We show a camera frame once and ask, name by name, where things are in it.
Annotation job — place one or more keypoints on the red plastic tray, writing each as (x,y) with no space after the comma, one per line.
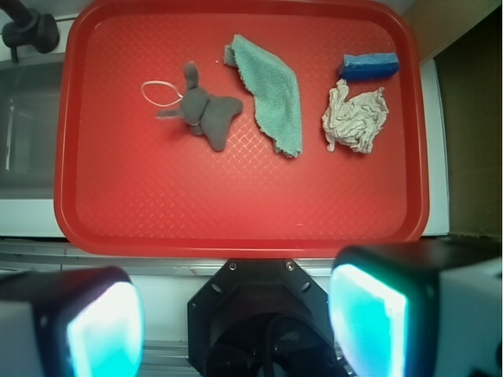
(130,184)

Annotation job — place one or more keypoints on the white rubber band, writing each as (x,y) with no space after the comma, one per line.
(160,93)

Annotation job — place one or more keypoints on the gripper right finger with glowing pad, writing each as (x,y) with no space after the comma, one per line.
(428,308)

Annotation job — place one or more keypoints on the teal woven cloth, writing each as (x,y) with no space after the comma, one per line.
(275,90)

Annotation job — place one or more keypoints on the grey plush elephant toy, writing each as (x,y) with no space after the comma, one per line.
(205,114)

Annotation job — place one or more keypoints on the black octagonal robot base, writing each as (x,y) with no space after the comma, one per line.
(261,317)

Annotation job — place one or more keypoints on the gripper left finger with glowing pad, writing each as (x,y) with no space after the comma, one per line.
(81,322)

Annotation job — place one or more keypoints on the blue sponge block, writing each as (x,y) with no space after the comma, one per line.
(368,66)

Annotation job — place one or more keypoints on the white paper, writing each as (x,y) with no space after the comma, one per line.
(354,122)

